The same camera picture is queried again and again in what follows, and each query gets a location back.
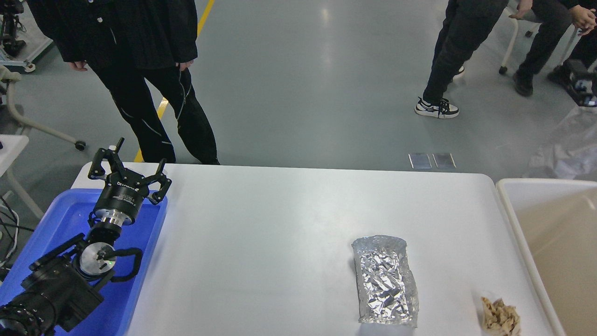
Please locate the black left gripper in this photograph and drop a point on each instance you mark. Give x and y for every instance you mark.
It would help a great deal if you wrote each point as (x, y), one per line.
(124, 190)

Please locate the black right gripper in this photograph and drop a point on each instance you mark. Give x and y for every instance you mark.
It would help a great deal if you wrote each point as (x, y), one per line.
(580, 83)

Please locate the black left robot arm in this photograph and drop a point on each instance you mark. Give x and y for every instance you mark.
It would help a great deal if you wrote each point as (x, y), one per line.
(83, 268)

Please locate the seated person in black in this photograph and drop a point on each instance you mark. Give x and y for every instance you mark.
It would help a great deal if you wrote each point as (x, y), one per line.
(556, 17)

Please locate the person in white trousers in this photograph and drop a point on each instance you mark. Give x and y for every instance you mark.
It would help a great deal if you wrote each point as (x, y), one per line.
(570, 152)

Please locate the white office chair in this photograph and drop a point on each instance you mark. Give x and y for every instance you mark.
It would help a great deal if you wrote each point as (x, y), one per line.
(529, 16)

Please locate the white side table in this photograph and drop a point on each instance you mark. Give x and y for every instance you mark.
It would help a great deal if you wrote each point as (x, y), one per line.
(11, 148)

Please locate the person with black-white sneakers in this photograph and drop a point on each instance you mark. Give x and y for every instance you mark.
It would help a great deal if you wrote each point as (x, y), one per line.
(466, 26)

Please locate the person in black coat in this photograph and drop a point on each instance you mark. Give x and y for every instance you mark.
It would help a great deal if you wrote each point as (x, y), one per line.
(130, 44)

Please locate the beige plastic bin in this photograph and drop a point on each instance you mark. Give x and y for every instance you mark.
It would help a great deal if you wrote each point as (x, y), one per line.
(555, 226)

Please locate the right metal floor plate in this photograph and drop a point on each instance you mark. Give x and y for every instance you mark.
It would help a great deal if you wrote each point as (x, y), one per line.
(444, 160)

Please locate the metal floor plate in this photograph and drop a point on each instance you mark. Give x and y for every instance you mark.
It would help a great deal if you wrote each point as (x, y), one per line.
(420, 160)
(444, 160)

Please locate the left metal floor plate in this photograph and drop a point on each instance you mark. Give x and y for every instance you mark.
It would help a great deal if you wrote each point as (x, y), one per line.
(420, 160)

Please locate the grey wheeled equipment cart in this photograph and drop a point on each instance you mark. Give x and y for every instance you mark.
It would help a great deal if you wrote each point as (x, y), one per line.
(21, 40)

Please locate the crumpled brown paper napkin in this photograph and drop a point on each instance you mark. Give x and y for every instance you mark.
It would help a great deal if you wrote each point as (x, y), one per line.
(500, 319)

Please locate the crumpled aluminium foil tray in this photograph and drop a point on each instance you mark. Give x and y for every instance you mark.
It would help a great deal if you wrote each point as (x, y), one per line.
(386, 287)

